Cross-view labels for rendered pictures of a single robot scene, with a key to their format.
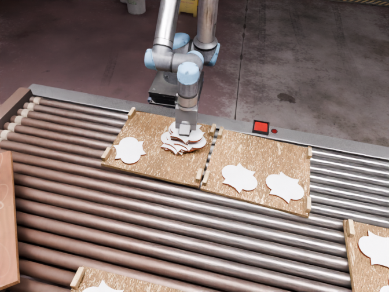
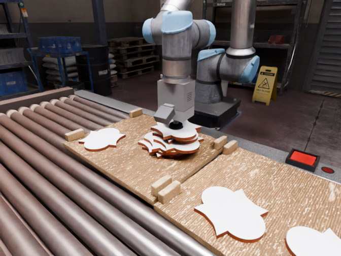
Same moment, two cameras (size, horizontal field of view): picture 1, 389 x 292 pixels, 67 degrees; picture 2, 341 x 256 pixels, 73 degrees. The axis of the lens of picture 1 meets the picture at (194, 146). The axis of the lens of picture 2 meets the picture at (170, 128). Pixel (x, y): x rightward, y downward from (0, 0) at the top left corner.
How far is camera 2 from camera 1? 72 cm
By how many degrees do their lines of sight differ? 32
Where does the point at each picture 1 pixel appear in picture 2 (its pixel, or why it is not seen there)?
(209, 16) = (242, 9)
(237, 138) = (253, 161)
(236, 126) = (261, 151)
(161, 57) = (160, 22)
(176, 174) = (133, 176)
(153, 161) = (117, 155)
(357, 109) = not seen: outside the picture
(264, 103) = not seen: hidden behind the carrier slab
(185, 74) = (167, 14)
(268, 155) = (305, 195)
